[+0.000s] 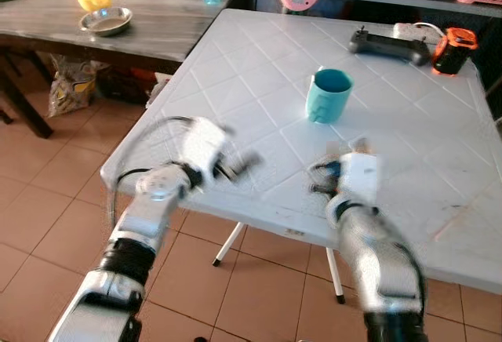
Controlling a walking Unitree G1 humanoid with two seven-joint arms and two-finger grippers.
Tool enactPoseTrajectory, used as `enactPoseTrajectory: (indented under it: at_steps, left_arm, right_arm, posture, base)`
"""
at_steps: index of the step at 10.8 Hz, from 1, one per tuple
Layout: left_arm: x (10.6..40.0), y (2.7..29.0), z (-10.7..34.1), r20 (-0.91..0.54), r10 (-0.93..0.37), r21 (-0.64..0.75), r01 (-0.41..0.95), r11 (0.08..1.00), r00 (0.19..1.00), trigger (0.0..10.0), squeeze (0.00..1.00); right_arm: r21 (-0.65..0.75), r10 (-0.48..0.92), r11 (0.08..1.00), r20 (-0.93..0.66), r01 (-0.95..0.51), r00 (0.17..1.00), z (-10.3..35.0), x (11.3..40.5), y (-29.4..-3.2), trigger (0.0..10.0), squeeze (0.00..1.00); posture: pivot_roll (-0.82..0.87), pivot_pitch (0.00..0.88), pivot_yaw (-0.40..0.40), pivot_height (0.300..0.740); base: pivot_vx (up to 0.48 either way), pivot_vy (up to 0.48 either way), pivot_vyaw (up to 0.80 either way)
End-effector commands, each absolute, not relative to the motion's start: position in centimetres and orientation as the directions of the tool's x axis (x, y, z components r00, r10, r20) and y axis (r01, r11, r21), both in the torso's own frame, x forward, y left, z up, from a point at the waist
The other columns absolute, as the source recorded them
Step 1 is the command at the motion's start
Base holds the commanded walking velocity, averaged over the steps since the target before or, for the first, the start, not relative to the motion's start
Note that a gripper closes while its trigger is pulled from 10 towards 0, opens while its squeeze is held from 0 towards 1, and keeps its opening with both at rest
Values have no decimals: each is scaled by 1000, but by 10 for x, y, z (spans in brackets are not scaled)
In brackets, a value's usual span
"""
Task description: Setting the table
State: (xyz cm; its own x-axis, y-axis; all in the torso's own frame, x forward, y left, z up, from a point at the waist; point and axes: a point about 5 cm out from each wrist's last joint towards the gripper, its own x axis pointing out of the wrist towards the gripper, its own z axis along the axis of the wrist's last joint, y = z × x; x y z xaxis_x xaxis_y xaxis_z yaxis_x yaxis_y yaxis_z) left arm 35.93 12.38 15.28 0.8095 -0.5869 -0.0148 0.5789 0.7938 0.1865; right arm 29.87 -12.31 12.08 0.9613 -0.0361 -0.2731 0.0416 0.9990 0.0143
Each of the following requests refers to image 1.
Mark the white folding table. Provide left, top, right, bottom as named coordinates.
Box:
left=100, top=8, right=502, bottom=305

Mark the teal plastic cup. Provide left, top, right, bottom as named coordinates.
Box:
left=304, top=67, right=355, bottom=126

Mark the black handheld controller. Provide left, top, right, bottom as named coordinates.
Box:
left=347, top=27, right=431, bottom=67

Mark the dark wooden grey-top table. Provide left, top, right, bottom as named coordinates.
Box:
left=0, top=0, right=256, bottom=140

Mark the white power adapter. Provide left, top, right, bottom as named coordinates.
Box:
left=391, top=20, right=449, bottom=45

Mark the orange and black device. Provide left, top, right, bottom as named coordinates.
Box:
left=431, top=27, right=478, bottom=78

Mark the printed snack bag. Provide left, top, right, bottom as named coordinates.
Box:
left=46, top=53, right=100, bottom=120

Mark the round steel plate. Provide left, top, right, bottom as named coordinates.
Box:
left=79, top=6, right=134, bottom=38

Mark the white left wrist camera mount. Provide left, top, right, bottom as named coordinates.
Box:
left=180, top=118, right=231, bottom=184

